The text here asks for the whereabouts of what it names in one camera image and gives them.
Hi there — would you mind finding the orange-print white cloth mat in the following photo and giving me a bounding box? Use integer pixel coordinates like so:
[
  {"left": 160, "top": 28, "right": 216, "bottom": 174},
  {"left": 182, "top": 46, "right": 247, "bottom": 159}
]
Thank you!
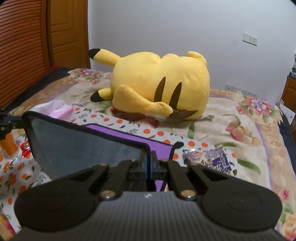
[{"left": 1, "top": 104, "right": 238, "bottom": 232}]

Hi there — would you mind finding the floral bed blanket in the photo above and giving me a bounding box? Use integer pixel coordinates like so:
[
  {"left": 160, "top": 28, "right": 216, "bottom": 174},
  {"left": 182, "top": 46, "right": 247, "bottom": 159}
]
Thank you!
[{"left": 8, "top": 68, "right": 295, "bottom": 240}]

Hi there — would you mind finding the purple white snack packet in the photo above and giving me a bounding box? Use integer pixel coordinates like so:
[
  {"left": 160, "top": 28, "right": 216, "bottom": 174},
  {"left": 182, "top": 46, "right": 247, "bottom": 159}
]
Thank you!
[{"left": 183, "top": 147, "right": 238, "bottom": 176}]

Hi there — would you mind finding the yellow Pikachu plush toy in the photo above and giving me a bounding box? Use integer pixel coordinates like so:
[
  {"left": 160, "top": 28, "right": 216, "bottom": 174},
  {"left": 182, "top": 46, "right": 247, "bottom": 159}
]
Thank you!
[{"left": 88, "top": 49, "right": 210, "bottom": 120}]

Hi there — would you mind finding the pink tissue box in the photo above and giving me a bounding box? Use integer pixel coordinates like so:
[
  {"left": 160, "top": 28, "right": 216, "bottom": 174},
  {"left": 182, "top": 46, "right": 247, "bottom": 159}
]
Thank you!
[{"left": 30, "top": 100, "right": 75, "bottom": 123}]

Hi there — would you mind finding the red candy wrapper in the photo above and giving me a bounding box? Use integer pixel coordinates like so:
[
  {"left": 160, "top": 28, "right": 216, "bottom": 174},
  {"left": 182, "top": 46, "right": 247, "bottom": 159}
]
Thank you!
[{"left": 20, "top": 141, "right": 32, "bottom": 158}]

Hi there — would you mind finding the white wall switch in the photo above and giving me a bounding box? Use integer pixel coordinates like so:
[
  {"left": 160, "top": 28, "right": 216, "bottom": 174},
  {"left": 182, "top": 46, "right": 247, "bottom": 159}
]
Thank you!
[{"left": 243, "top": 33, "right": 258, "bottom": 46}]

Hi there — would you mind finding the purple grey microfiber towel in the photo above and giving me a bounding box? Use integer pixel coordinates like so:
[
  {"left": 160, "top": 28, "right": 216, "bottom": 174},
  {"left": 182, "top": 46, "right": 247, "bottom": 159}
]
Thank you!
[{"left": 22, "top": 111, "right": 184, "bottom": 191}]

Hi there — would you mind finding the wooden cabinet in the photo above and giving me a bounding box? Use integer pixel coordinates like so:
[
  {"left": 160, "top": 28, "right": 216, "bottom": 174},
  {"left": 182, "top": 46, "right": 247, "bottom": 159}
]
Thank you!
[{"left": 281, "top": 76, "right": 296, "bottom": 113}]

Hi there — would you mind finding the wooden louvred wardrobe door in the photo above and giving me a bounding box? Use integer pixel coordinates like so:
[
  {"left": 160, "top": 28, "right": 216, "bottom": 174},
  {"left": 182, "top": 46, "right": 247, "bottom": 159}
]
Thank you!
[{"left": 1, "top": 1, "right": 90, "bottom": 108}]

